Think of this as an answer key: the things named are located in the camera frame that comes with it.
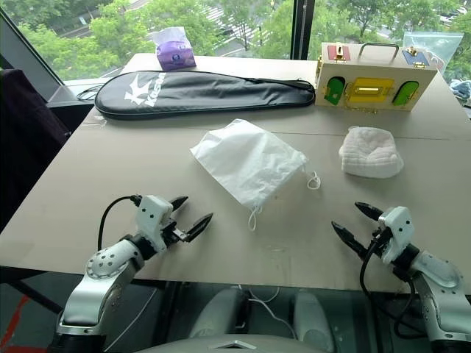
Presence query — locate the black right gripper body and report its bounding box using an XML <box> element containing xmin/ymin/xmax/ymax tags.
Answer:
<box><xmin>366</xmin><ymin>219</ymin><xmax>387</xmax><ymax>260</ymax></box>

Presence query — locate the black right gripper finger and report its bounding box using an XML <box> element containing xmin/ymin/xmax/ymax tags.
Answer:
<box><xmin>354</xmin><ymin>201</ymin><xmax>385</xmax><ymax>222</ymax></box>
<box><xmin>330</xmin><ymin>221</ymin><xmax>369</xmax><ymax>258</ymax></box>

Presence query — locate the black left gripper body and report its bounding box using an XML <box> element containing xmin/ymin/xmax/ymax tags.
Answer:
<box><xmin>161</xmin><ymin>215</ymin><xmax>188</xmax><ymax>246</ymax></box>

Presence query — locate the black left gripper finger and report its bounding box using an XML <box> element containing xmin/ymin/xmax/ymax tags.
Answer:
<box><xmin>169</xmin><ymin>196</ymin><xmax>190</xmax><ymax>214</ymax></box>
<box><xmin>183</xmin><ymin>212</ymin><xmax>214</xmax><ymax>243</ymax></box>

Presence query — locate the white cloth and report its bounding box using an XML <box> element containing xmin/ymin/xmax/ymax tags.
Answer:
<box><xmin>338</xmin><ymin>125</ymin><xmax>406</xmax><ymax>180</ymax></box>

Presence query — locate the black racket cover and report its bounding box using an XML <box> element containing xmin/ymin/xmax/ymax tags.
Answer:
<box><xmin>93</xmin><ymin>70</ymin><xmax>316</xmax><ymax>121</ymax></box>

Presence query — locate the clear plastic zip bag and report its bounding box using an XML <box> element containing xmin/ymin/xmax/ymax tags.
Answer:
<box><xmin>402</xmin><ymin>30</ymin><xmax>464</xmax><ymax>73</ymax></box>

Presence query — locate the grey rounded robot leg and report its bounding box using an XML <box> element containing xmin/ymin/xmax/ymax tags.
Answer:
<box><xmin>188</xmin><ymin>286</ymin><xmax>248</xmax><ymax>343</ymax></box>
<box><xmin>293</xmin><ymin>289</ymin><xmax>336</xmax><ymax>351</ymax></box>

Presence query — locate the grey robot torso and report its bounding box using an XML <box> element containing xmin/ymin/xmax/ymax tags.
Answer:
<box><xmin>146</xmin><ymin>332</ymin><xmax>333</xmax><ymax>353</ymax></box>

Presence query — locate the wooden lock box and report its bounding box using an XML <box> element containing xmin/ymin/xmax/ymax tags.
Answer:
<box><xmin>314</xmin><ymin>40</ymin><xmax>439</xmax><ymax>115</ymax></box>

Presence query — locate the purple tissue pack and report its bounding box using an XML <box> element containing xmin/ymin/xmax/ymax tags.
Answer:
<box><xmin>148</xmin><ymin>26</ymin><xmax>197</xmax><ymax>72</ymax></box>

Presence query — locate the blue crumpled cloth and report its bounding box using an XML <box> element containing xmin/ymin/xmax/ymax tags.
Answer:
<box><xmin>449</xmin><ymin>78</ymin><xmax>471</xmax><ymax>101</ymax></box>

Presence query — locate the dark purple cloth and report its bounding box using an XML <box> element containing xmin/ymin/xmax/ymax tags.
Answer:
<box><xmin>0</xmin><ymin>67</ymin><xmax>73</xmax><ymax>233</ymax></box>

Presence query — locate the black slanted window beam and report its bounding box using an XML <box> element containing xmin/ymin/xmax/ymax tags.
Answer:
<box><xmin>0</xmin><ymin>6</ymin><xmax>64</xmax><ymax>86</ymax></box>

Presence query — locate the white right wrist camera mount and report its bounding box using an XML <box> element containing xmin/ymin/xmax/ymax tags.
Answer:
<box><xmin>378</xmin><ymin>206</ymin><xmax>413</xmax><ymax>265</ymax></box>

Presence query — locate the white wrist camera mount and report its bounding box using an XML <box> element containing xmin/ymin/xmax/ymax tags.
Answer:
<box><xmin>378</xmin><ymin>206</ymin><xmax>413</xmax><ymax>265</ymax></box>
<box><xmin>135</xmin><ymin>195</ymin><xmax>174</xmax><ymax>253</ymax></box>

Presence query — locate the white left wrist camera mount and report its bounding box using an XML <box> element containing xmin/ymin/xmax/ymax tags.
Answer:
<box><xmin>135</xmin><ymin>195</ymin><xmax>174</xmax><ymax>253</ymax></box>

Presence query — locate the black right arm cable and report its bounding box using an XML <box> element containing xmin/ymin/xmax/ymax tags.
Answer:
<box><xmin>359</xmin><ymin>227</ymin><xmax>425</xmax><ymax>341</ymax></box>

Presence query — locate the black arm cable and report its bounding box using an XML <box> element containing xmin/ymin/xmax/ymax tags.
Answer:
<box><xmin>359</xmin><ymin>227</ymin><xmax>425</xmax><ymax>341</ymax></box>
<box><xmin>96</xmin><ymin>194</ymin><xmax>143</xmax><ymax>253</ymax></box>

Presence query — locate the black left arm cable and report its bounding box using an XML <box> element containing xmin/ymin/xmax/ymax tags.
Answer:
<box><xmin>96</xmin><ymin>194</ymin><xmax>143</xmax><ymax>253</ymax></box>

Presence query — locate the white drawstring bag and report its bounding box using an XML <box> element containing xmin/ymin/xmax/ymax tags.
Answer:
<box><xmin>189</xmin><ymin>118</ymin><xmax>322</xmax><ymax>232</ymax></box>

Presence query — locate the thin white cable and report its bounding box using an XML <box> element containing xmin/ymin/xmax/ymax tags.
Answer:
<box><xmin>235</xmin><ymin>284</ymin><xmax>300</xmax><ymax>340</ymax></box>

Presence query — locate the thin black cable loop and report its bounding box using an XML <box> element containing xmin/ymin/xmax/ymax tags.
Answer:
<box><xmin>76</xmin><ymin>83</ymin><xmax>105</xmax><ymax>101</ymax></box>

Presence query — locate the black table frame bar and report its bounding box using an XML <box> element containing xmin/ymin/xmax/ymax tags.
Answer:
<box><xmin>0</xmin><ymin>266</ymin><xmax>64</xmax><ymax>314</ymax></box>

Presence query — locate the black window post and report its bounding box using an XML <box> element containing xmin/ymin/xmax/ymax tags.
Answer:
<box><xmin>288</xmin><ymin>0</ymin><xmax>314</xmax><ymax>62</ymax></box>

